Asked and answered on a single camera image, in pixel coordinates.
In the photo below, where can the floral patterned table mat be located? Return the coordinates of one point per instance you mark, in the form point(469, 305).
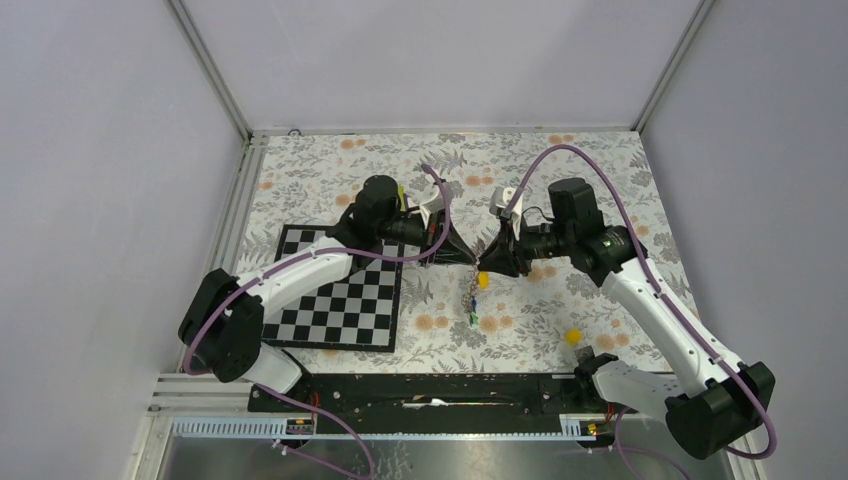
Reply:
point(523, 322)

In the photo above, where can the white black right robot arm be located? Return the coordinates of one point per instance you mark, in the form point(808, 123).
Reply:
point(715, 397)

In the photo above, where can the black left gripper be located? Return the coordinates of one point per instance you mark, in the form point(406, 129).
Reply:
point(453, 250)

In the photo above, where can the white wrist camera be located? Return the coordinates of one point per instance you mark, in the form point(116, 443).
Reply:
point(506, 202)
point(435, 200)

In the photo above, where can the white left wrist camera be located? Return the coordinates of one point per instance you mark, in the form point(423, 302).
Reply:
point(435, 200)

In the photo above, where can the yellow cube block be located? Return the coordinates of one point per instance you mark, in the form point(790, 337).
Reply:
point(573, 337)

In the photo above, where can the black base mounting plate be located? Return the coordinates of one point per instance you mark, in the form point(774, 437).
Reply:
point(424, 405)

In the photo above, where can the black white chessboard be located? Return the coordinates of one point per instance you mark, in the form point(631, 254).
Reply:
point(358, 313)

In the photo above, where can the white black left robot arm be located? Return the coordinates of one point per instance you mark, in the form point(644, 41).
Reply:
point(223, 324)

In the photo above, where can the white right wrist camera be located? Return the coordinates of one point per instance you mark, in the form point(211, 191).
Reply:
point(506, 202)

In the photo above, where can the yellow key tag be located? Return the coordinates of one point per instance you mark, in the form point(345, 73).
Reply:
point(483, 280)

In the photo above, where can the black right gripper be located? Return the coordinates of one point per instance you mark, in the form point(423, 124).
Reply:
point(505, 256)

